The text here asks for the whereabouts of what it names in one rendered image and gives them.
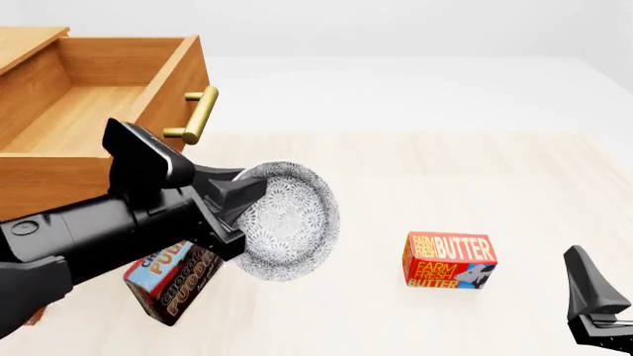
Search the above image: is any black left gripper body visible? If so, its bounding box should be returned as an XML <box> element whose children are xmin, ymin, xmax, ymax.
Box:
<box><xmin>187</xmin><ymin>184</ymin><xmax>247</xmax><ymax>262</ymax></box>

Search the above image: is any patterned black and white bowl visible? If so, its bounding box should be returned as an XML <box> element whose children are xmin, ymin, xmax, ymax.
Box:
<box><xmin>228</xmin><ymin>160</ymin><xmax>342</xmax><ymax>283</ymax></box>

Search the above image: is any brass drawer handle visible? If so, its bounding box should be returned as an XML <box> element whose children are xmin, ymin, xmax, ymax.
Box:
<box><xmin>162</xmin><ymin>85</ymin><xmax>221</xmax><ymax>146</ymax></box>

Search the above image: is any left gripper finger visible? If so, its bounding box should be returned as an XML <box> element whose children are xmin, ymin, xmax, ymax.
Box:
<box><xmin>193</xmin><ymin>164</ymin><xmax>248</xmax><ymax>183</ymax></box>
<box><xmin>207</xmin><ymin>175</ymin><xmax>269</xmax><ymax>224</ymax></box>

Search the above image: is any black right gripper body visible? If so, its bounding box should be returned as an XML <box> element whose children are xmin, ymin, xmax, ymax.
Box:
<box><xmin>567</xmin><ymin>307</ymin><xmax>633</xmax><ymax>352</ymax></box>

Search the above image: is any chocolate pudding box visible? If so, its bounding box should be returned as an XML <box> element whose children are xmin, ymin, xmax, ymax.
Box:
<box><xmin>123</xmin><ymin>239</ymin><xmax>226</xmax><ymax>328</ymax></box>

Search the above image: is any wooden cabinet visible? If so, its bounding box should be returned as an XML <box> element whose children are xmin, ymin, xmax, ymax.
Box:
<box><xmin>0</xmin><ymin>26</ymin><xmax>71</xmax><ymax>326</ymax></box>

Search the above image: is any red butter box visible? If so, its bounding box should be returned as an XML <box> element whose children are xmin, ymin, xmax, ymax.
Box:
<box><xmin>401</xmin><ymin>230</ymin><xmax>499</xmax><ymax>291</ymax></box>

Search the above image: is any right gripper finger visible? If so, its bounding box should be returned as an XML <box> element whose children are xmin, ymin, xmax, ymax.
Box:
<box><xmin>563</xmin><ymin>244</ymin><xmax>633</xmax><ymax>322</ymax></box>

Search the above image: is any open wooden drawer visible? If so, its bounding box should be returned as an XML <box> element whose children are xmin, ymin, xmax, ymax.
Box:
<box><xmin>0</xmin><ymin>35</ymin><xmax>212</xmax><ymax>223</ymax></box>

